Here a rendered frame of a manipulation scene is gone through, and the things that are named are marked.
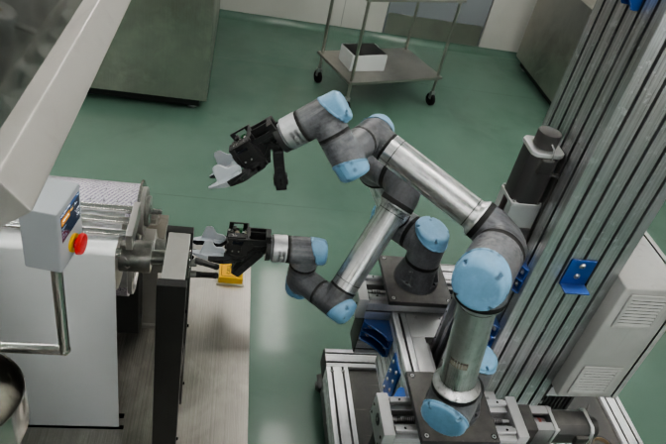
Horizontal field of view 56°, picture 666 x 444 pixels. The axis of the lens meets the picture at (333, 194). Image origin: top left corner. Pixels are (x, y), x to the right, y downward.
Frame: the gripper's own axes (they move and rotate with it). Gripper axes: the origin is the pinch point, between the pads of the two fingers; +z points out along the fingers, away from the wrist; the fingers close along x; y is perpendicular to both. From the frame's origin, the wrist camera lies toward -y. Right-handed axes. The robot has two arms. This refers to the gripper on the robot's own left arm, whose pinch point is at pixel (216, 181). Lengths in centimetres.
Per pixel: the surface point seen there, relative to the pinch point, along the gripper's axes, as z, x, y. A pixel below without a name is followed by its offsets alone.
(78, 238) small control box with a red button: -5, 54, 32
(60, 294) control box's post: 4, 54, 26
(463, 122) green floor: -56, -301, -225
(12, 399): 13, 65, 22
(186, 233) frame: -1.1, 27.2, 8.4
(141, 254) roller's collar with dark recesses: 10.4, 25.4, 7.9
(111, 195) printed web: 21.5, 1.0, 10.3
